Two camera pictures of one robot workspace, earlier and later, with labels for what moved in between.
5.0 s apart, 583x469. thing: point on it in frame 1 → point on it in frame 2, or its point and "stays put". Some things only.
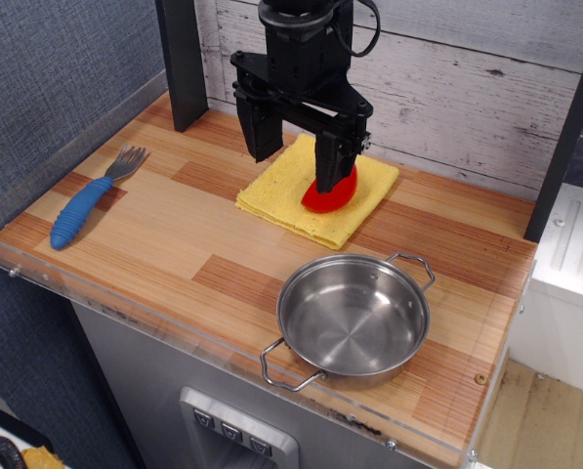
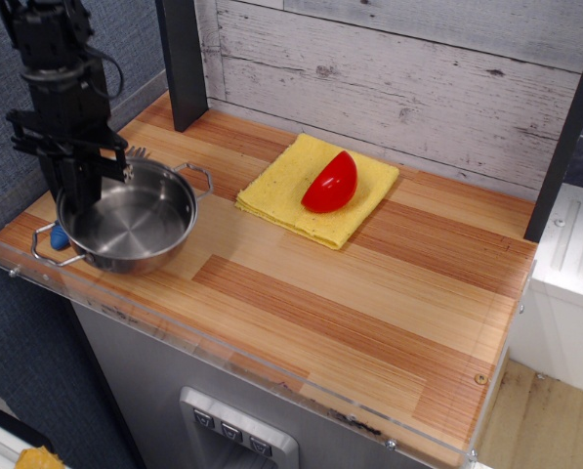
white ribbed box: [559, 324] stays put
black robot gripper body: [306, 76] → [69, 127]
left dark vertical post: [184, 58] stays put
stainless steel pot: [355, 318] → [139, 225]
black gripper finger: [334, 156] → [81, 182]
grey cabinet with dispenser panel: [187, 406] stays put
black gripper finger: [262, 126] → [53, 170]
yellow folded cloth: [277, 190] stays put
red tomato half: [339, 194] stays put
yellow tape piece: [42, 458] stays put
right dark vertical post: [567, 147] stays put
